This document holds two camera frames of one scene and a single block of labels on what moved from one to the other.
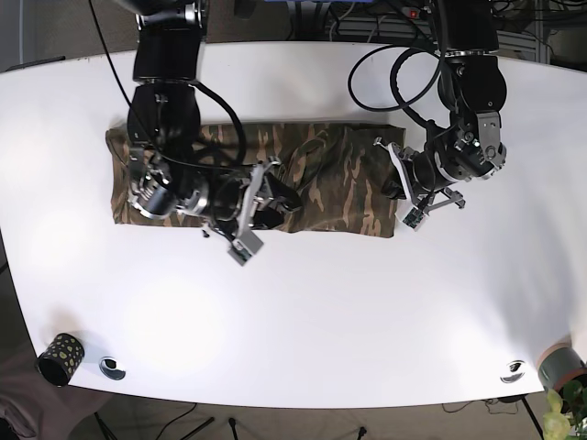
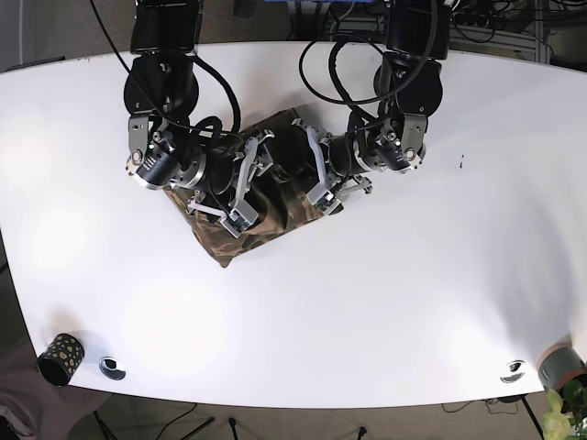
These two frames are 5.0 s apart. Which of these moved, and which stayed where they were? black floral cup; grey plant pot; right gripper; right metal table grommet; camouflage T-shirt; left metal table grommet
Moved: camouflage T-shirt; right gripper
Stayed: right metal table grommet; left metal table grommet; black floral cup; grey plant pot
